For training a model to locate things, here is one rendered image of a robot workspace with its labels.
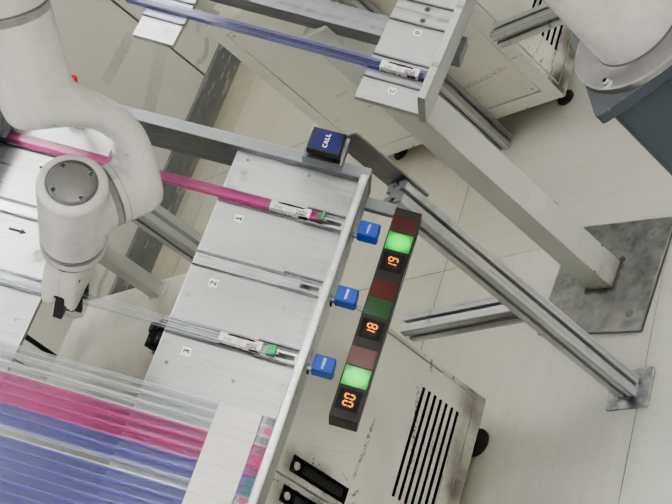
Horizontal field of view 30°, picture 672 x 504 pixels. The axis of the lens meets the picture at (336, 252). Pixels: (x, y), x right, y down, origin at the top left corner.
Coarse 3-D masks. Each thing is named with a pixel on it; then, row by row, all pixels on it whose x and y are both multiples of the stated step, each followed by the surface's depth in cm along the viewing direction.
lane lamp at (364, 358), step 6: (354, 348) 172; (360, 348) 172; (354, 354) 171; (360, 354) 171; (366, 354) 171; (372, 354) 171; (348, 360) 171; (354, 360) 171; (360, 360) 171; (366, 360) 171; (372, 360) 171; (360, 366) 170; (366, 366) 170; (372, 366) 170
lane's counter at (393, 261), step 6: (384, 252) 179; (384, 258) 179; (390, 258) 179; (396, 258) 179; (402, 258) 179; (384, 264) 178; (390, 264) 178; (396, 264) 178; (402, 264) 178; (390, 270) 178; (396, 270) 178
